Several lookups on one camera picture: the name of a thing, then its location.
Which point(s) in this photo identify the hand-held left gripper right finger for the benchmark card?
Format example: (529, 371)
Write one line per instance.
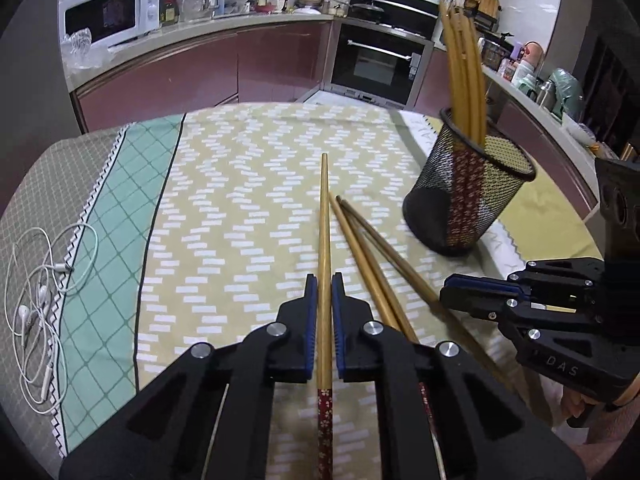
(337, 310)

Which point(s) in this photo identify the clear crumpled plastic bag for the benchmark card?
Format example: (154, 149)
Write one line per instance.
(82, 50)

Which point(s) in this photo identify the dark sauce bottle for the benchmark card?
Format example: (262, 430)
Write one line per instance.
(170, 12)

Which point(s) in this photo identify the pink lower kitchen cabinets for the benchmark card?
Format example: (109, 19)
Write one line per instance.
(200, 70)
(540, 145)

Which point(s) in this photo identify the steel thermos bottle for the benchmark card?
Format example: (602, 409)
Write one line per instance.
(546, 95)

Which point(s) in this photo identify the person's right hand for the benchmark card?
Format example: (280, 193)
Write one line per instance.
(577, 410)

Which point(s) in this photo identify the black mesh utensil holder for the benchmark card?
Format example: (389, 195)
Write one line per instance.
(430, 200)

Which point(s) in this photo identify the wooden cutting board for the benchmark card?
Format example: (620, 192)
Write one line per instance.
(488, 4)

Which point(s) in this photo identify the built-in black oven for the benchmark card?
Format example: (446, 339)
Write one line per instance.
(375, 62)

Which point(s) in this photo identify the black range hood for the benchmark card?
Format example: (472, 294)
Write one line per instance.
(395, 7)

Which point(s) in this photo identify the white microwave oven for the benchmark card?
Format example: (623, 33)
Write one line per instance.
(110, 12)

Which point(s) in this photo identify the clear glass container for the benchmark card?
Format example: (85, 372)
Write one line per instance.
(195, 10)

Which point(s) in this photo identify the pink water jug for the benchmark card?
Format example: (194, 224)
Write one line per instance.
(532, 54)

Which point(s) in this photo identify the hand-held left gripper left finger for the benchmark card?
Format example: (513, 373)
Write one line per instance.
(311, 310)

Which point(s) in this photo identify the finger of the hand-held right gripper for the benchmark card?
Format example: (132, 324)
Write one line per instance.
(480, 284)
(475, 305)

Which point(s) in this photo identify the patterned patchwork tablecloth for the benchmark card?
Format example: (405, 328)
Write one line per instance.
(225, 210)

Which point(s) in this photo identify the black wok with lid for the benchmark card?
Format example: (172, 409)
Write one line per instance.
(366, 12)

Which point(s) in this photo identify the green plastic bag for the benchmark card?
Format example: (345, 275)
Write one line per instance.
(562, 92)

